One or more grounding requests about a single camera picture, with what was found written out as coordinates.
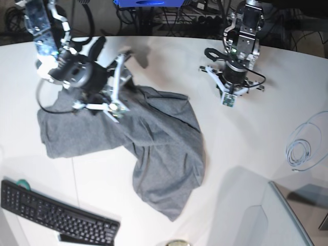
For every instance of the black computer keyboard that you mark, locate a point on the black computer keyboard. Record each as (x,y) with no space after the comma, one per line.
(73,223)

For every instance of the blue box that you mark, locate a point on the blue box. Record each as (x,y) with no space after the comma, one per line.
(149,3)

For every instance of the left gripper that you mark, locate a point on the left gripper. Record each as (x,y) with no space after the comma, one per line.
(231,82)

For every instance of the green tape roll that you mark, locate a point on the green tape roll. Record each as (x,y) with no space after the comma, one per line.
(24,184)

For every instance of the round brass object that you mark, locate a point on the round brass object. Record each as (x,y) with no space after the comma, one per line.
(178,242)

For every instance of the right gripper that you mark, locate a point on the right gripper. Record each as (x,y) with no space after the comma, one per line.
(99,86)

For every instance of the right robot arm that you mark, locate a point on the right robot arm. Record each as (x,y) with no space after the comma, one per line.
(59,60)

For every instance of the grey t-shirt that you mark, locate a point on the grey t-shirt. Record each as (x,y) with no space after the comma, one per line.
(160,129)

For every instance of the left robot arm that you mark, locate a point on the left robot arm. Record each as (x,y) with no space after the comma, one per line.
(241,51)

